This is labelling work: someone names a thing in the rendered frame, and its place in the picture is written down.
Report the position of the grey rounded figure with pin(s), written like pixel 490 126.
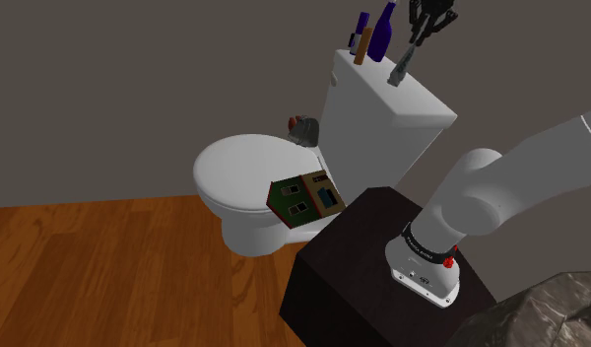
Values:
pixel 305 130

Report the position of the grey metal tool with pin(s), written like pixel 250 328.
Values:
pixel 401 65

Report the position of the dark grey mottled block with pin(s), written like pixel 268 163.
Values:
pixel 540 312

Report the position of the dark robot stand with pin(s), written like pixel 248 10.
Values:
pixel 343 274

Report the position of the brown stick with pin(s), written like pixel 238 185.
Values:
pixel 363 47

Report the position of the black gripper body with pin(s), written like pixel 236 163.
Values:
pixel 432 4

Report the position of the green and brown toy house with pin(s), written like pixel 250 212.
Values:
pixel 300 202

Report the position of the dark blue bottle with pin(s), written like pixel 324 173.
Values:
pixel 382 36

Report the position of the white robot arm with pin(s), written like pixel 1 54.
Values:
pixel 487 192

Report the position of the white toilet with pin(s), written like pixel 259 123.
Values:
pixel 372 120

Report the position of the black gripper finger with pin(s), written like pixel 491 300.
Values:
pixel 442 21
pixel 417 24

